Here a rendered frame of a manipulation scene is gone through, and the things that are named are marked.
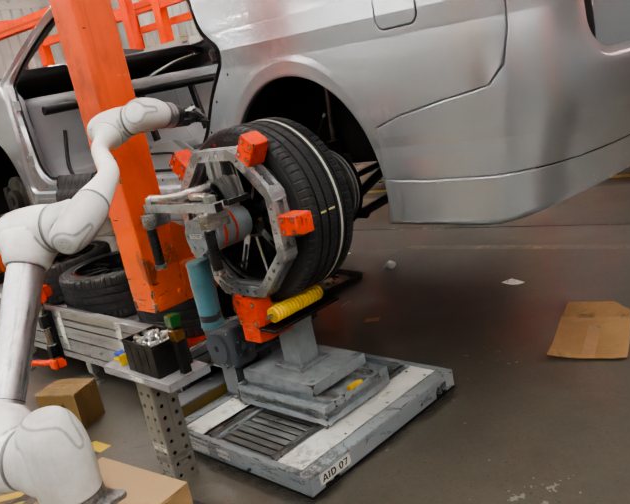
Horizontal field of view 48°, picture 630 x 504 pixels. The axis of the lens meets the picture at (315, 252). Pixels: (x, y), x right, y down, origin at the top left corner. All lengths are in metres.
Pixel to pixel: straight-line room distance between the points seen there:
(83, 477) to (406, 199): 1.35
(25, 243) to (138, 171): 0.87
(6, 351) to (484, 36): 1.57
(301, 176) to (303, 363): 0.79
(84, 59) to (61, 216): 0.92
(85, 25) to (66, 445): 1.57
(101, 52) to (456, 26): 1.30
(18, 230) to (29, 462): 0.63
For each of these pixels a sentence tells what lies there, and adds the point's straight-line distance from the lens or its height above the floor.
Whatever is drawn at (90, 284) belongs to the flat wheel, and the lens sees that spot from 3.89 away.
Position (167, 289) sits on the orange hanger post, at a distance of 2.91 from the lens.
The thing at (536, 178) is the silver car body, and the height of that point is 0.87.
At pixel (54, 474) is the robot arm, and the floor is 0.55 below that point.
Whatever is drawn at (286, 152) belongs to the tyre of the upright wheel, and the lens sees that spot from 2.43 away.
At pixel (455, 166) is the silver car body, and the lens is 2.32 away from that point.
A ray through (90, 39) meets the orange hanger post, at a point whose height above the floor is 1.58.
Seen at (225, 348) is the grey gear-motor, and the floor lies 0.33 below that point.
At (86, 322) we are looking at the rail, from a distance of 3.70.
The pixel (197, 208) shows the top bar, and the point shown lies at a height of 0.97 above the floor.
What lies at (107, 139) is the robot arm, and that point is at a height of 1.24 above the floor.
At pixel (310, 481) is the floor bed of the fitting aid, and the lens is 2.40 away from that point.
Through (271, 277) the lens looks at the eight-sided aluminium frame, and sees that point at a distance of 2.48.
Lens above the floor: 1.33
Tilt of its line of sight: 14 degrees down
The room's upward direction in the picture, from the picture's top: 12 degrees counter-clockwise
